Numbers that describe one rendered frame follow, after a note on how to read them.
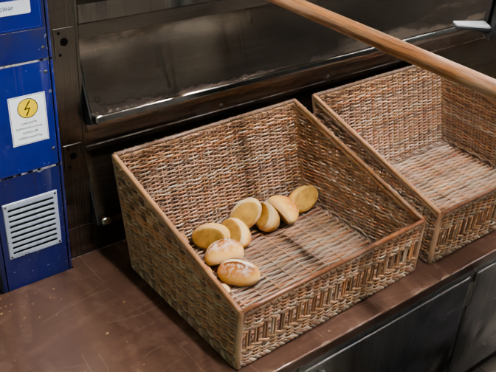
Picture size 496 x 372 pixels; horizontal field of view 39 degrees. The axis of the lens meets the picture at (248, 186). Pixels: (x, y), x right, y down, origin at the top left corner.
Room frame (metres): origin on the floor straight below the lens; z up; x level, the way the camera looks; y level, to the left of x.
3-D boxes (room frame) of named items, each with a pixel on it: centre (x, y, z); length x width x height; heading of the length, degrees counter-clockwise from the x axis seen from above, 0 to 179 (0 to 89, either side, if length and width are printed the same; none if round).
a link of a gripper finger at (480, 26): (1.21, -0.37, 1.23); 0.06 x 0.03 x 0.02; 95
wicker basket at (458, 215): (1.73, -0.51, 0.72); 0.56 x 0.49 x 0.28; 130
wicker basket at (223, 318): (1.34, -0.05, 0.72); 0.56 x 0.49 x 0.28; 131
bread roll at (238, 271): (1.25, 0.01, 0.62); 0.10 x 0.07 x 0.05; 84
